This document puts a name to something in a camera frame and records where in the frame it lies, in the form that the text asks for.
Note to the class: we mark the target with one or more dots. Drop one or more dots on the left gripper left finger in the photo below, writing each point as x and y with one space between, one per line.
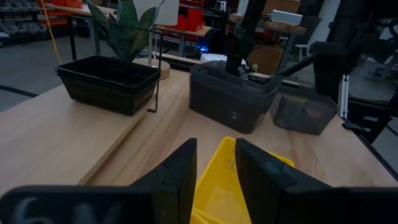
177 186

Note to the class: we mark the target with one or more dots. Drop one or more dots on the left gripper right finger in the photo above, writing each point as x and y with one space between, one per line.
261 186

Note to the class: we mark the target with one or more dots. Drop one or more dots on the yellow slotted plastic basket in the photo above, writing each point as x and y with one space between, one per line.
217 193

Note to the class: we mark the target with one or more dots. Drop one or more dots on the grey translucent plastic bin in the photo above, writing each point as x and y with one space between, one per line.
267 88
224 105
304 118

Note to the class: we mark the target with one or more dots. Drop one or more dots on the black slotted plastic basket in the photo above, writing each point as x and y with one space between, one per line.
109 70
93 79
105 99

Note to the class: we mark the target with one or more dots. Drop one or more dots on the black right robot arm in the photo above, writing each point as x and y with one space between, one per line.
329 62

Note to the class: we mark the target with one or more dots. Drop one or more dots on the wooden shelf board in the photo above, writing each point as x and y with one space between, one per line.
46 140

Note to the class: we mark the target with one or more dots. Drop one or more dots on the brown cardboard panel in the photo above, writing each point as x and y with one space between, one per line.
264 59

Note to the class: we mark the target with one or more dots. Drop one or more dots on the red storage bins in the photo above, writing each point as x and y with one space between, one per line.
192 20

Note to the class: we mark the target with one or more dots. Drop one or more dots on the white stool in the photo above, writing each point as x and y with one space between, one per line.
300 47

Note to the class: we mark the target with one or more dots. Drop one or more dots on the white rectangular box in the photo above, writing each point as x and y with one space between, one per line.
286 17

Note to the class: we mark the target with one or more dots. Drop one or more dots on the brown cardboard box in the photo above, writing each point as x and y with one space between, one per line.
281 6

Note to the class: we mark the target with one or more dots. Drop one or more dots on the round wooden lamp base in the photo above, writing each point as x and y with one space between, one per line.
161 70

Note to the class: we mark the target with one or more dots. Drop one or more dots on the white cylindrical lamp shade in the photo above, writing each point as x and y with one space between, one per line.
164 12

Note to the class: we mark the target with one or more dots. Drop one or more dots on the metal lamp pole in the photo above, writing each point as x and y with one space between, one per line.
151 46

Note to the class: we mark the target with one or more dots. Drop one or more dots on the green snake plant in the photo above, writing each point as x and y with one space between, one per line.
127 40

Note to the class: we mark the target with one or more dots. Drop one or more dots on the wooden workbench black legs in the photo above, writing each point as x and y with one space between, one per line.
93 12

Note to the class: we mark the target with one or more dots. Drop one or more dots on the orange storage bins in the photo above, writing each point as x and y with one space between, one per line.
66 3

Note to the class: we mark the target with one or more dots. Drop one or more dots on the rack of grey parts bins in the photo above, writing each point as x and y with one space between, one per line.
18 28

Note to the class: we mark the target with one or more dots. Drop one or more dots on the black metal shelf frame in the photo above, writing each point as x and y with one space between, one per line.
158 77

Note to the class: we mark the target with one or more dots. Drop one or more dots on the silver aluminium extrusion post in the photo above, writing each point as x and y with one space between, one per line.
344 96

